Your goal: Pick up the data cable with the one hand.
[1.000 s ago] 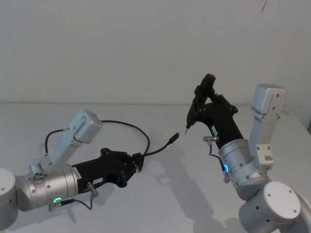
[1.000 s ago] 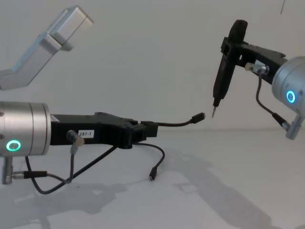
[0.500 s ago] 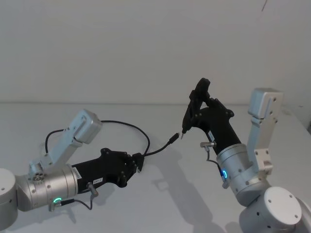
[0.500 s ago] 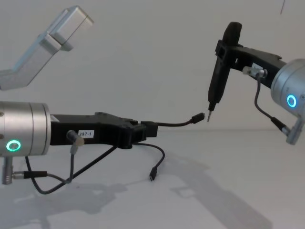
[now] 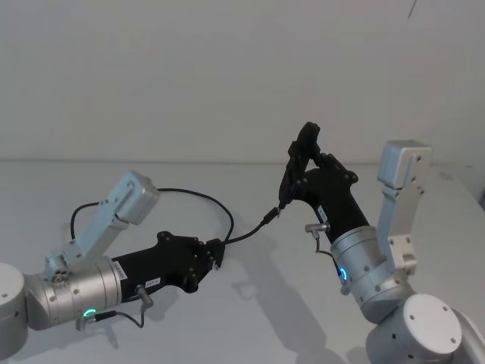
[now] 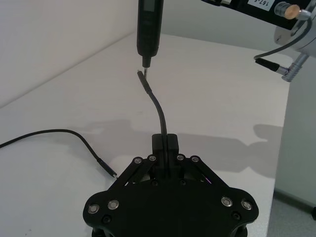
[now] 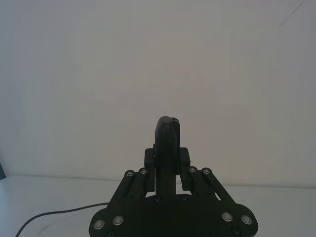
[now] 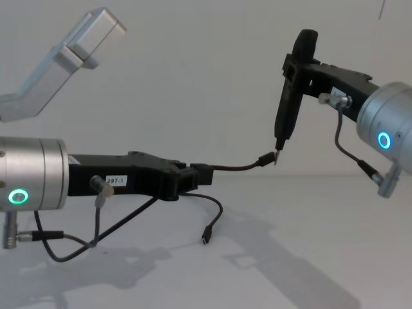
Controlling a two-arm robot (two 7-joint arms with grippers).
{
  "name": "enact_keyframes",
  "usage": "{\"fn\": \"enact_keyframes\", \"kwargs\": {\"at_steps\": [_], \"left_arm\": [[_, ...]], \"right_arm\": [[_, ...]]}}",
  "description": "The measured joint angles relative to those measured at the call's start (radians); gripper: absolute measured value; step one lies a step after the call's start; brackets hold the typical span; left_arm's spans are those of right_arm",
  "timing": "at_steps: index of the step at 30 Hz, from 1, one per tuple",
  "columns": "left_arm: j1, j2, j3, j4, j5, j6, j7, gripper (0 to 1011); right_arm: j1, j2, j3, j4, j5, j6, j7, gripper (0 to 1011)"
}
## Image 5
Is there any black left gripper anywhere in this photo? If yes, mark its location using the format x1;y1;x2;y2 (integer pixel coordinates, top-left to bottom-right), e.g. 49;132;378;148
111;231;227;303

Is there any thin black cable with plug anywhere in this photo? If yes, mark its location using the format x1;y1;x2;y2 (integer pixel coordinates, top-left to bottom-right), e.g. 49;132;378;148
155;187;293;246

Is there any white table cloth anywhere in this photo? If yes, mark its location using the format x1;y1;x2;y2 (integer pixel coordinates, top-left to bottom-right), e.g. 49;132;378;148
0;157;485;364

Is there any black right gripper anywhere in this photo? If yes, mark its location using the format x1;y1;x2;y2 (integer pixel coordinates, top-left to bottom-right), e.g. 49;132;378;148
277;121;377;244

